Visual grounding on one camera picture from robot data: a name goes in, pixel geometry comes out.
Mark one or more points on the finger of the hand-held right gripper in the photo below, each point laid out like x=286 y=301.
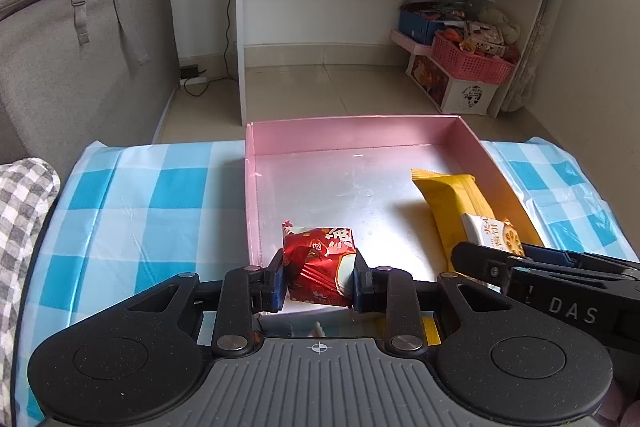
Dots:
x=547 y=253
x=480 y=262

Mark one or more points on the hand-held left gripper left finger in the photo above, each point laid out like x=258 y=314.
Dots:
x=274 y=283

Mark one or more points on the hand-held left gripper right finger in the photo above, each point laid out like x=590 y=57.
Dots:
x=362 y=283

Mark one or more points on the white brown print snack packet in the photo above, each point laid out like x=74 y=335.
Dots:
x=492 y=232

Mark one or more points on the red white snack packet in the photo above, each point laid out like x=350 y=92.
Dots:
x=315 y=264

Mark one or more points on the large yellow snack packet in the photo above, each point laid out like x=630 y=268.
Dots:
x=452 y=207

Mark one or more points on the pink cardboard box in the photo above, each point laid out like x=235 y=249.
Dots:
x=350 y=187

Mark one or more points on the blue checked tablecloth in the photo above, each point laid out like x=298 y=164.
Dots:
x=150 y=217

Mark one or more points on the white printed storage box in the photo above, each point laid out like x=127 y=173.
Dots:
x=465 y=94

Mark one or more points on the large pink basket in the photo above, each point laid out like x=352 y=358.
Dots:
x=472 y=63

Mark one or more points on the power strip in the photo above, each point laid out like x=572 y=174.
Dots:
x=192 y=74

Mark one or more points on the printed snack carton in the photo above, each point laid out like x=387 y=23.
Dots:
x=482 y=34

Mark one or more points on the pink tray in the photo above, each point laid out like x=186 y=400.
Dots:
x=407 y=42

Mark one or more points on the pale green plush toy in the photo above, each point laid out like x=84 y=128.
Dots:
x=502 y=23

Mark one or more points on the blue storage box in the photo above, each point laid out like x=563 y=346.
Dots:
x=422 y=27

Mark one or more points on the black white checkered cloth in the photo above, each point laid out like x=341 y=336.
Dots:
x=25 y=227

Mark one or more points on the white shelf desk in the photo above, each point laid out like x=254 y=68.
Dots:
x=320 y=7

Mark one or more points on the grey sofa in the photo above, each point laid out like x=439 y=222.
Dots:
x=60 y=82

